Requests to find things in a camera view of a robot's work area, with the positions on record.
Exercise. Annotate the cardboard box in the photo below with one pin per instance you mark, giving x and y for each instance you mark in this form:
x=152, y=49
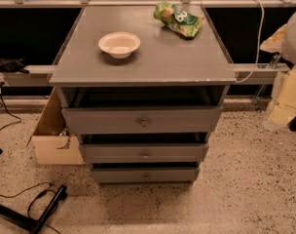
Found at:
x=53, y=143

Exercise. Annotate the grey bottom drawer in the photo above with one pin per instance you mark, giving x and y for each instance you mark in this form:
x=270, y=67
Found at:
x=146, y=175

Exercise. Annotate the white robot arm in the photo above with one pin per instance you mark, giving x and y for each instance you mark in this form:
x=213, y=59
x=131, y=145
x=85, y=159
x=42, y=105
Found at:
x=283, y=41

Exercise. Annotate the green snack bag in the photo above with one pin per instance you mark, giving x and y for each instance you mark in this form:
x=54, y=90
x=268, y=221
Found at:
x=177, y=19

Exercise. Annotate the grey metal rail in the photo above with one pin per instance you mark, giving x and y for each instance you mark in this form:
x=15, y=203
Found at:
x=39, y=75

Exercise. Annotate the grey drawer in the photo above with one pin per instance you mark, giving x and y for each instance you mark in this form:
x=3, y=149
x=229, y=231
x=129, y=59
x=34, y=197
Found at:
x=146, y=175
x=143, y=153
x=141, y=120

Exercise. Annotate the grey top drawer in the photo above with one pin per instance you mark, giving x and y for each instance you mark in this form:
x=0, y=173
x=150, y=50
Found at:
x=141, y=120

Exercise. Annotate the black cloth bundle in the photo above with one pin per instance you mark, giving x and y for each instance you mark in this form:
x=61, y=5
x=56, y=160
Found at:
x=12, y=65

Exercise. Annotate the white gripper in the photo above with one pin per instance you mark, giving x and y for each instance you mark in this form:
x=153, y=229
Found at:
x=294, y=40

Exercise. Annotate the white paper bowl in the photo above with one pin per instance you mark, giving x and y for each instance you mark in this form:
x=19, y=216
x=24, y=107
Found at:
x=119, y=45

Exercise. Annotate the grey drawer cabinet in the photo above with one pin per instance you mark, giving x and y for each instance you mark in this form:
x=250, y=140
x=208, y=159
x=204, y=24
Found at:
x=166, y=71

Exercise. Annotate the grey middle drawer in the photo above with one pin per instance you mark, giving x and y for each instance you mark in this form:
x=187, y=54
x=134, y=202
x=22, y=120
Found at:
x=143, y=153

